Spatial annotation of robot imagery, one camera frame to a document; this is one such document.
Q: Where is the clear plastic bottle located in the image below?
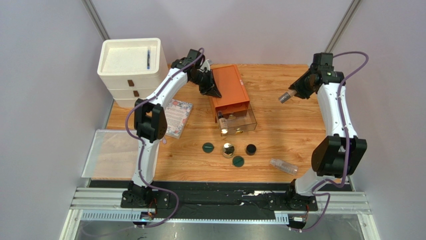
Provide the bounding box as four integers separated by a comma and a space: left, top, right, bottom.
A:
269, 158, 299, 176

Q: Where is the white three-drawer cabinet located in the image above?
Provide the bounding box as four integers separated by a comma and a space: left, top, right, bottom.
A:
97, 37, 169, 108

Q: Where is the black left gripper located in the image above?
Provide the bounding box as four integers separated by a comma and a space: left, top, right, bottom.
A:
190, 70, 223, 99

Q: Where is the floral patterned booklet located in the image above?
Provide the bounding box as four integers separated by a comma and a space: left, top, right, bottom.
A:
165, 99, 193, 139

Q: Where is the beige foundation tube grey cap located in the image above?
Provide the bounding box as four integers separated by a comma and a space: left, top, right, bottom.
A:
278, 89, 297, 104

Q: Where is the clear plastic sheet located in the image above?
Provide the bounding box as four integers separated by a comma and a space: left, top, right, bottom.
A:
82, 129, 140, 181

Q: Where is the blue pen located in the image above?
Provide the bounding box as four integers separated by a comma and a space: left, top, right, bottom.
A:
146, 49, 151, 70

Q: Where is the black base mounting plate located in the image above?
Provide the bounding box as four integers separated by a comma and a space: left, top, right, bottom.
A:
120, 189, 319, 212

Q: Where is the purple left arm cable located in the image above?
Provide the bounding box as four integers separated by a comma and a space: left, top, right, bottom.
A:
124, 47, 207, 229

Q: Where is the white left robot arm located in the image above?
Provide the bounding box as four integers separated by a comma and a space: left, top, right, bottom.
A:
120, 47, 222, 208

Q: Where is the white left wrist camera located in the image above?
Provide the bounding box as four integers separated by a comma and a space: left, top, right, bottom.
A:
200, 59, 213, 71

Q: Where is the gold mirrored jar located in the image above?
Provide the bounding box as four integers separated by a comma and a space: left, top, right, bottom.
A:
222, 143, 235, 158

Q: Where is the dark green round lid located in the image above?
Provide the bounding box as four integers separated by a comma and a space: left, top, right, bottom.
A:
202, 142, 215, 154

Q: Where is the orange drawer box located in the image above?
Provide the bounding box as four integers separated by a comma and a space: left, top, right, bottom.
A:
209, 64, 250, 123

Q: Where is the aluminium frame rail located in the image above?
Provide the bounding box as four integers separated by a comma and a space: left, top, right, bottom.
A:
70, 187, 372, 224

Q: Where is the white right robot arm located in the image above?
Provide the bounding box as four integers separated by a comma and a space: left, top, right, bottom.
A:
279, 52, 368, 210

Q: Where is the clear orange drawer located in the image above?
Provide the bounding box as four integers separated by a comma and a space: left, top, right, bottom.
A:
215, 104, 258, 137

